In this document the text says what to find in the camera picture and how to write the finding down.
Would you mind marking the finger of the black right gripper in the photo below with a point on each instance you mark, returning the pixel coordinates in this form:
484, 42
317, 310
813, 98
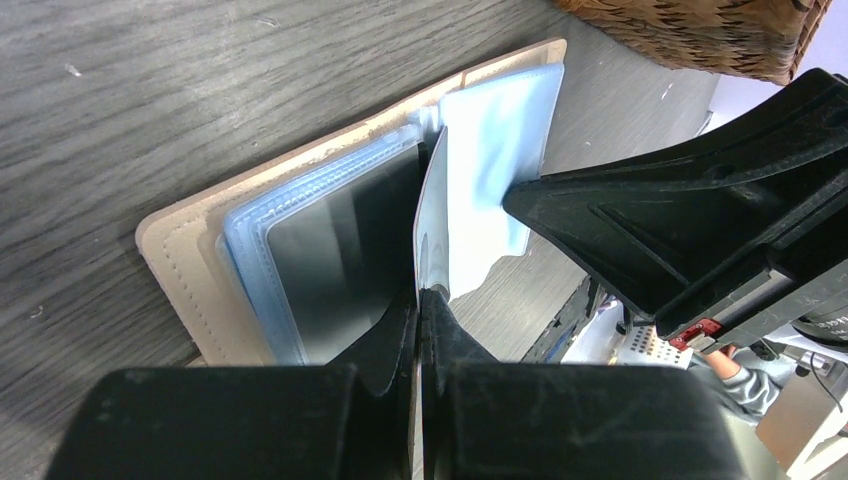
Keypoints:
723, 238

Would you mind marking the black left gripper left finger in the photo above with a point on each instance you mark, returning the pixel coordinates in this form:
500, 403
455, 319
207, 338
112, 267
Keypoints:
348, 419

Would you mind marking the black VIP card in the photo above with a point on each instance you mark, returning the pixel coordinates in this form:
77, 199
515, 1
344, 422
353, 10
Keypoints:
344, 258

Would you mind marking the woven wicker divided basket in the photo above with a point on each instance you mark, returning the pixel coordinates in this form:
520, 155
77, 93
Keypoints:
763, 40

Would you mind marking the beige leather card holder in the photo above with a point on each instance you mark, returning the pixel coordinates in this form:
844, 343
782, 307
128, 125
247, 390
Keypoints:
483, 130

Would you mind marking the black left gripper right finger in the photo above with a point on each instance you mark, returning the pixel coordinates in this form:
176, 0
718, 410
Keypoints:
486, 419

